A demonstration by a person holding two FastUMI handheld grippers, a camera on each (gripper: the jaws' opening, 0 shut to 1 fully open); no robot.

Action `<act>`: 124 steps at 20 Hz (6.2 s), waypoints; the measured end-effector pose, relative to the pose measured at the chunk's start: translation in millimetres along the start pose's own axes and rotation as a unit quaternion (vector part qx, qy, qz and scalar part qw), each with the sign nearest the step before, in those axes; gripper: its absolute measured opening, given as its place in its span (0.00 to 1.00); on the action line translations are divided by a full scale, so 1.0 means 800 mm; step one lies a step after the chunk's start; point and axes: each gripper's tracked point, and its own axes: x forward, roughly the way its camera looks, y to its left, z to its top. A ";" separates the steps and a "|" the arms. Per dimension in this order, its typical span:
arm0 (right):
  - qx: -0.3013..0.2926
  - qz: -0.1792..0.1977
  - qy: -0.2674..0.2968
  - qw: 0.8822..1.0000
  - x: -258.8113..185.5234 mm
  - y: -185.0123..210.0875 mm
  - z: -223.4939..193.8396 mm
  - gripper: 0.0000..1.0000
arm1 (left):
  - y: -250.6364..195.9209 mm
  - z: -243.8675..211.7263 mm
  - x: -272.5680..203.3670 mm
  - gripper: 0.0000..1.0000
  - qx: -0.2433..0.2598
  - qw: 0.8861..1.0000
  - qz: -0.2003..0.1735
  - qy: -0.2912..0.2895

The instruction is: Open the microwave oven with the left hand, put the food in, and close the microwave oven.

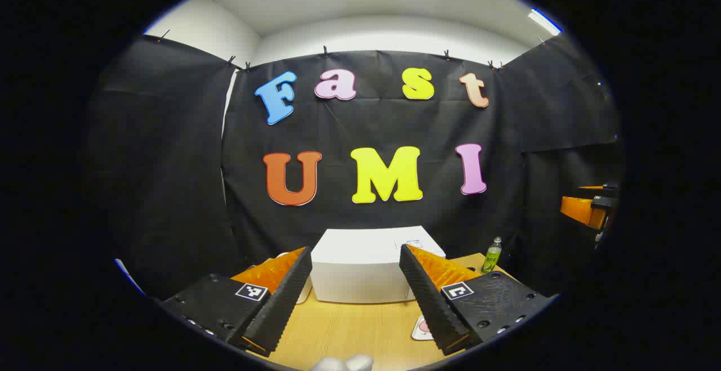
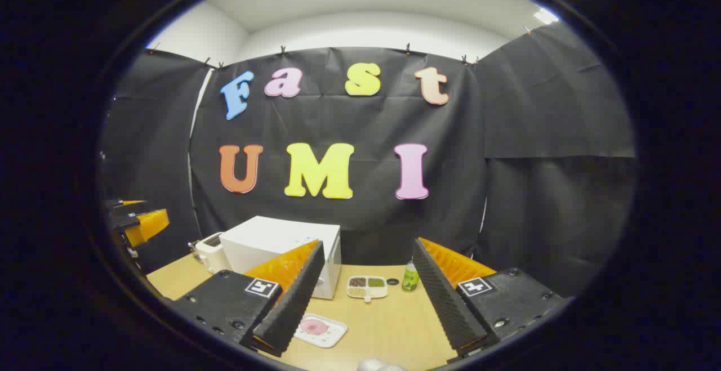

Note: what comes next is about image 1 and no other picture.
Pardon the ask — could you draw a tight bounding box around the white square plate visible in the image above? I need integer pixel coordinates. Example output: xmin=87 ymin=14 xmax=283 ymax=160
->
xmin=411 ymin=315 xmax=435 ymax=342

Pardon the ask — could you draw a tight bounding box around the white microwave oven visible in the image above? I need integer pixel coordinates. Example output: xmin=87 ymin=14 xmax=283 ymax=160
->
xmin=310 ymin=226 xmax=447 ymax=304

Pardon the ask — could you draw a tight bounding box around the white toaster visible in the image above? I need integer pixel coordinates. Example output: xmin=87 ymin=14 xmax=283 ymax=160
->
xmin=296 ymin=274 xmax=314 ymax=305

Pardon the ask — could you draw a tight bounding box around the ceiling light panel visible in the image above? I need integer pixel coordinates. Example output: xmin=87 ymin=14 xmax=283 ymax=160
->
xmin=528 ymin=8 xmax=563 ymax=36

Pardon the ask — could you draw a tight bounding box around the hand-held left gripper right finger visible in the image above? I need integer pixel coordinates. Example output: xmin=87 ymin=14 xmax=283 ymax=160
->
xmin=399 ymin=244 xmax=559 ymax=356

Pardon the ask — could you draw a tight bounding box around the black backdrop cloth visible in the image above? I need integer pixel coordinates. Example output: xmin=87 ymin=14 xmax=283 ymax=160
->
xmin=84 ymin=33 xmax=626 ymax=304

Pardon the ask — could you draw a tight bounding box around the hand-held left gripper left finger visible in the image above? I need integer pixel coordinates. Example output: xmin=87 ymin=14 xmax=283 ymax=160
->
xmin=159 ymin=246 xmax=314 ymax=358

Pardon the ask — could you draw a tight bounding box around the green drink bottle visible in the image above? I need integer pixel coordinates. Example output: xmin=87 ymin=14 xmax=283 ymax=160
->
xmin=480 ymin=236 xmax=503 ymax=274

